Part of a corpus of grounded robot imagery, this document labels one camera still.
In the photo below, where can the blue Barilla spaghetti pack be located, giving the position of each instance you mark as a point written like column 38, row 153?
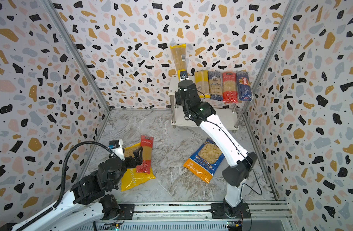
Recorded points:
column 243, row 86

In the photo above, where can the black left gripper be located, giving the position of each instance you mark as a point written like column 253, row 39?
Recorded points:
column 139, row 158

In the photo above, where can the yellow spaghetti pack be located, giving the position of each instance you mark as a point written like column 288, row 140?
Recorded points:
column 202, row 84

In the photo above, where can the blue orange orecchiette bag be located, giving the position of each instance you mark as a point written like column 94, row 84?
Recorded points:
column 205, row 161

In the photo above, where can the white two-tier shelf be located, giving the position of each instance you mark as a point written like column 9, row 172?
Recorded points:
column 231, row 119

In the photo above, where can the yellow pasta bag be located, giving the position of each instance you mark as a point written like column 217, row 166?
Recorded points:
column 131, row 178

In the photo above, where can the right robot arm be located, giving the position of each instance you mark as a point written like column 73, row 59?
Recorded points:
column 239, row 159

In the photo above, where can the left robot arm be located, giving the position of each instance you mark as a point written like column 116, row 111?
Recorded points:
column 88, row 200

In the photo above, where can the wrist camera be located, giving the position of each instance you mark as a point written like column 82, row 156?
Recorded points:
column 117, row 147
column 183, row 75

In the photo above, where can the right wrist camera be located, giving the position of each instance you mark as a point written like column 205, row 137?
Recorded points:
column 183, row 75

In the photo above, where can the red spaghetti pack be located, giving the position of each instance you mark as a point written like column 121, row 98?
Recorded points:
column 230, row 93
column 147, row 145

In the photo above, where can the yellow spaghetti pack barcode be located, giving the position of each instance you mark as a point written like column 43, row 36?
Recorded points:
column 179, row 56

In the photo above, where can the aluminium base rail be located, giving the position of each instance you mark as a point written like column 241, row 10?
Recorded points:
column 187, row 216

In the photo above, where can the dark blue clear spaghetti pack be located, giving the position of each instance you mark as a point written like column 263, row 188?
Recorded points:
column 215, row 85

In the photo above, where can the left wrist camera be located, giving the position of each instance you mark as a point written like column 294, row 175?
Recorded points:
column 117, row 147

